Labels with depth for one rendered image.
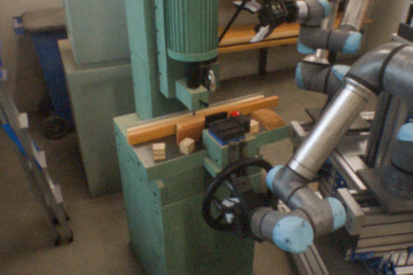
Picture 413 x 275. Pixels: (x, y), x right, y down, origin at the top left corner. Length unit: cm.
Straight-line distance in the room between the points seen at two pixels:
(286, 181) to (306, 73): 80
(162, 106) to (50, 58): 160
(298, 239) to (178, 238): 74
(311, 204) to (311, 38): 69
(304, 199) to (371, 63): 36
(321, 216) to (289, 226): 10
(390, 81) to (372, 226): 62
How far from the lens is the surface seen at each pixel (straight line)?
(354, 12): 153
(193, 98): 133
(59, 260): 228
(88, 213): 250
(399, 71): 92
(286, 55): 452
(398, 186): 138
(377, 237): 146
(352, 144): 179
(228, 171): 115
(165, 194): 135
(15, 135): 195
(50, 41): 298
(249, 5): 132
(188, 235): 153
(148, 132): 137
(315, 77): 169
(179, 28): 123
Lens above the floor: 163
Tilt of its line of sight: 29 degrees down
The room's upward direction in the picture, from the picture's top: straight up
